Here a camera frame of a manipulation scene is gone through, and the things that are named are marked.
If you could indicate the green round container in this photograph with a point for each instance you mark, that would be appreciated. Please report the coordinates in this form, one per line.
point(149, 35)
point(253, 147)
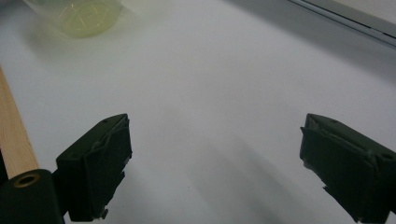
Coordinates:
point(84, 17)

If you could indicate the wooden rod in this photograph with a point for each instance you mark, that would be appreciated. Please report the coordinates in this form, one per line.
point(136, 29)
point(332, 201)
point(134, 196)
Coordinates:
point(14, 140)

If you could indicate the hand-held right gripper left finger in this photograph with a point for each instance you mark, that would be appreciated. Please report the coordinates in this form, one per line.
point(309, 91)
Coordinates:
point(93, 174)

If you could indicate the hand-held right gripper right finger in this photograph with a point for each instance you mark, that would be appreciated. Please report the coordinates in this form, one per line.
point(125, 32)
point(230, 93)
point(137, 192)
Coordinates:
point(348, 174)

